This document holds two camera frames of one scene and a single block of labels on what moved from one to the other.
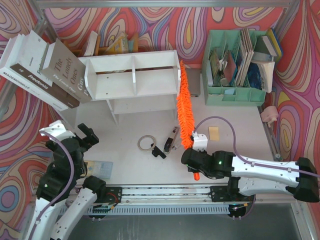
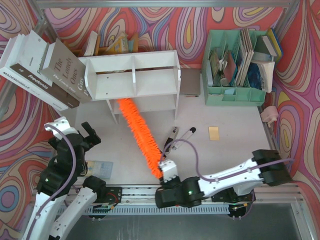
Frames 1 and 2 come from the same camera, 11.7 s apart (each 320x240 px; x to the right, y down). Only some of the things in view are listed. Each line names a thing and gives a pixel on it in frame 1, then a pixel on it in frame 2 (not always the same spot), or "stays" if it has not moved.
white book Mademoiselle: (23, 84) stays
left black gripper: (88, 136) stays
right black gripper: (191, 160) to (164, 182)
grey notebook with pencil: (194, 78) stays
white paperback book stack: (267, 69) stays
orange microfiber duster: (185, 116) to (143, 134)
